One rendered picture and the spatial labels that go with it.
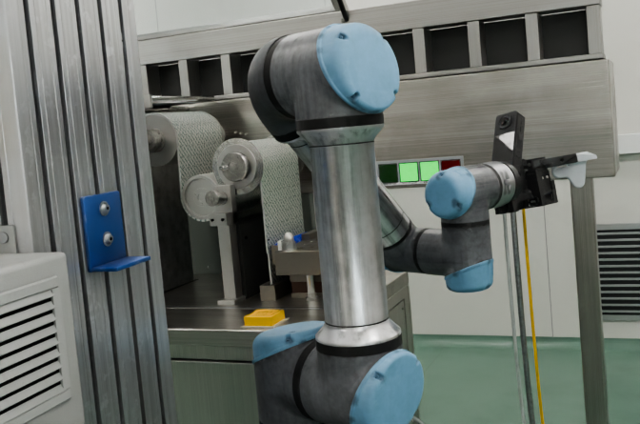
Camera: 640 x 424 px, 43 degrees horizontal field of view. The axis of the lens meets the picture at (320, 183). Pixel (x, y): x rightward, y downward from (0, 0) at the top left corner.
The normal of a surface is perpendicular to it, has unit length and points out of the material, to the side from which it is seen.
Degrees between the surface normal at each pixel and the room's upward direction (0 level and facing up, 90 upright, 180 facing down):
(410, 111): 90
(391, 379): 98
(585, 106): 90
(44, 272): 90
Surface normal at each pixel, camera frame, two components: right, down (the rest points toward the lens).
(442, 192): -0.71, 0.11
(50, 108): 0.94, -0.06
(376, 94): 0.68, -0.14
